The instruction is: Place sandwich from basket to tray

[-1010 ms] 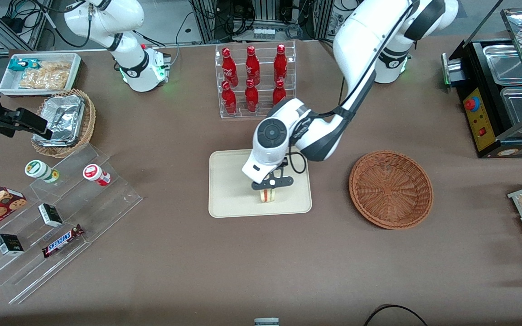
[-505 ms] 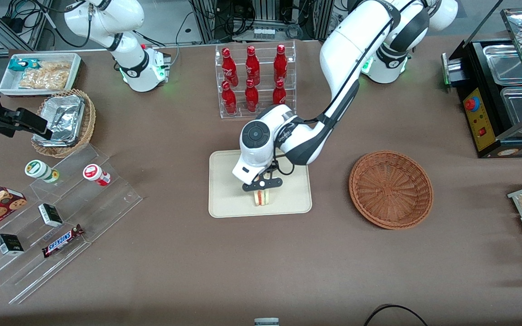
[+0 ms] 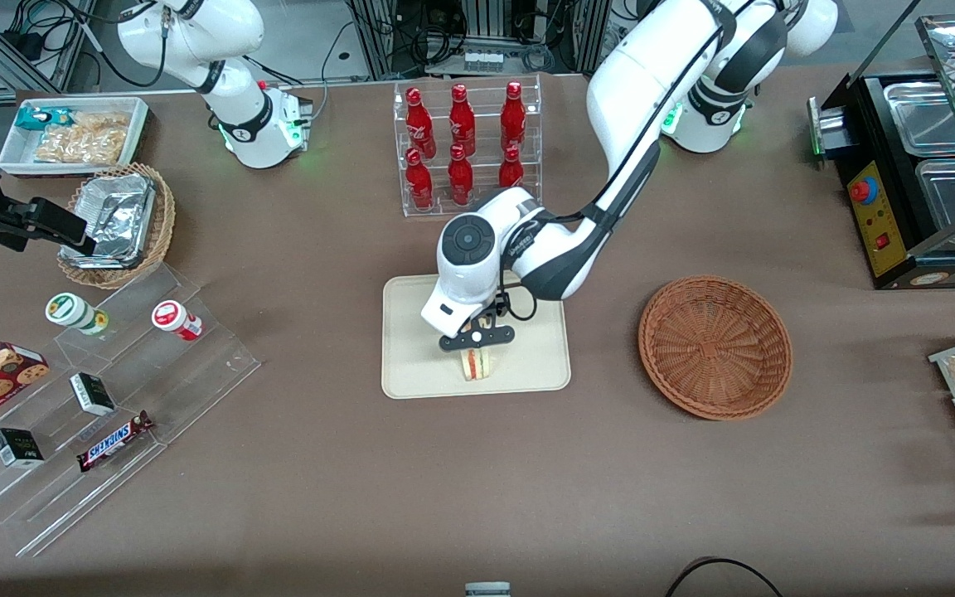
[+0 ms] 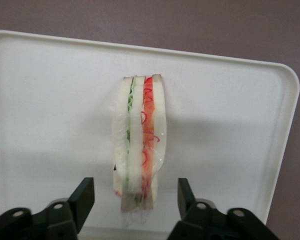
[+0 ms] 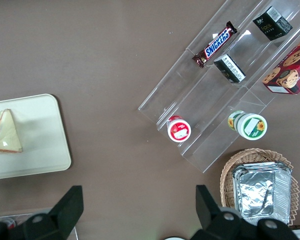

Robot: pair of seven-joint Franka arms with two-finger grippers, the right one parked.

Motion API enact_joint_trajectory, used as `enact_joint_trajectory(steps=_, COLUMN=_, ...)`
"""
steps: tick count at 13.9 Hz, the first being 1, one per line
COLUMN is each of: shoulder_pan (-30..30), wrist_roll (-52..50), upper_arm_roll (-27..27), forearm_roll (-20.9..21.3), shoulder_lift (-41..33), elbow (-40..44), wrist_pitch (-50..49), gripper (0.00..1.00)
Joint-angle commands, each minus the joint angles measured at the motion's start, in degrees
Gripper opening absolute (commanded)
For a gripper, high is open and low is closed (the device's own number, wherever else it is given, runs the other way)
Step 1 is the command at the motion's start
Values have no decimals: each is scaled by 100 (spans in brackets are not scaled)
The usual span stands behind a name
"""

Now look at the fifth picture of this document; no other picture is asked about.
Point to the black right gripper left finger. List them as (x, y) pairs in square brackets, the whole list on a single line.
[(55, 220)]

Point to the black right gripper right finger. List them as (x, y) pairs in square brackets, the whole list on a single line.
[(220, 222)]

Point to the triangle sandwich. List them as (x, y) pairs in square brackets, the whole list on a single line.
[(7, 132)]

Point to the light tan wicker basket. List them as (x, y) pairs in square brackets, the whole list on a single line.
[(227, 172)]

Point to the white rectangular tray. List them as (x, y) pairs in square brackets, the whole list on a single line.
[(45, 140)]

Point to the red cola bottle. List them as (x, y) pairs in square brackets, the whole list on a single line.
[(10, 223)]

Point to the stacked aluminium foil trays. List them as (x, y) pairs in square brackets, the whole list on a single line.
[(260, 190)]

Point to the red lidded yogurt cup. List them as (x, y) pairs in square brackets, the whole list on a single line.
[(179, 129)]

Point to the green sunflower lidded cup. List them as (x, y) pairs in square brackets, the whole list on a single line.
[(250, 125)]

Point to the clear acrylic stepped shelf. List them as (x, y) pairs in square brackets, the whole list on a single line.
[(197, 100)]

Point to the black box with white label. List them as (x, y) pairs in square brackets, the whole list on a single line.
[(230, 68)]

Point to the red plaid cookie box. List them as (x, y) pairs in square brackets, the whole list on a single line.
[(290, 70)]

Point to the Snickers chocolate bar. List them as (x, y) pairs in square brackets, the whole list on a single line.
[(215, 45)]

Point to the black box with gold print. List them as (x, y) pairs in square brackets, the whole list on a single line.
[(272, 25)]

